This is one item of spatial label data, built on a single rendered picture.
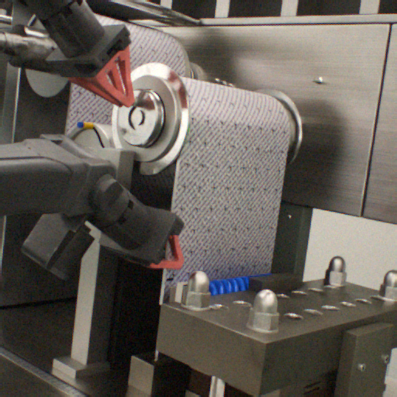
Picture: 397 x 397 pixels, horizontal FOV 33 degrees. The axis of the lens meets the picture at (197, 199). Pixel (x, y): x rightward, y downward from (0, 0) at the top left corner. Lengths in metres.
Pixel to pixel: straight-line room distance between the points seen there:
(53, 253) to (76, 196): 0.09
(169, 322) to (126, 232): 0.12
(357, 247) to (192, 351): 2.97
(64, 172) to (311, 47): 0.62
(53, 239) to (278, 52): 0.60
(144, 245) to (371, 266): 2.95
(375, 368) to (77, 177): 0.48
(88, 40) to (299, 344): 0.43
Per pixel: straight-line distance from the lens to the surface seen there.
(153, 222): 0.80
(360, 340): 0.87
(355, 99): 1.08
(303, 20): 1.17
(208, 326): 0.77
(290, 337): 0.76
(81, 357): 0.94
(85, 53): 0.80
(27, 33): 1.04
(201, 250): 0.91
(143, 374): 0.89
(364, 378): 0.90
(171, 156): 0.85
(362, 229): 3.71
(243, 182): 0.95
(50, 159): 0.62
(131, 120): 0.89
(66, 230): 0.72
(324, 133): 1.10
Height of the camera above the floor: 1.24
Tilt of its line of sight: 6 degrees down
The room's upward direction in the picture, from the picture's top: 7 degrees clockwise
